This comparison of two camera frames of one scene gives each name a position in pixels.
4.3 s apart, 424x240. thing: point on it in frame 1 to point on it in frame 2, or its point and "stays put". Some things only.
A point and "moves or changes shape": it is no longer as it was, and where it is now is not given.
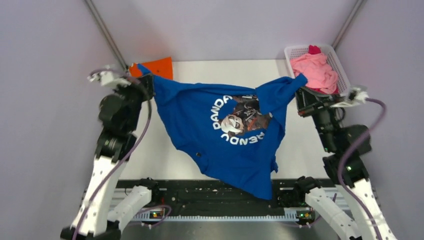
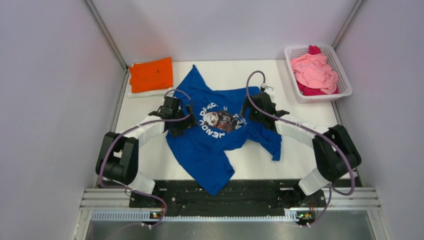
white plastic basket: x=344 y=84 stays put
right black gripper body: x=323 y=115 to x=255 y=119
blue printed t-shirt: x=234 y=132 moves or changes shape
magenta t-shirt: x=316 y=49 stays put
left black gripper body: x=136 y=94 to x=178 y=127
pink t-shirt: x=319 y=73 stays put
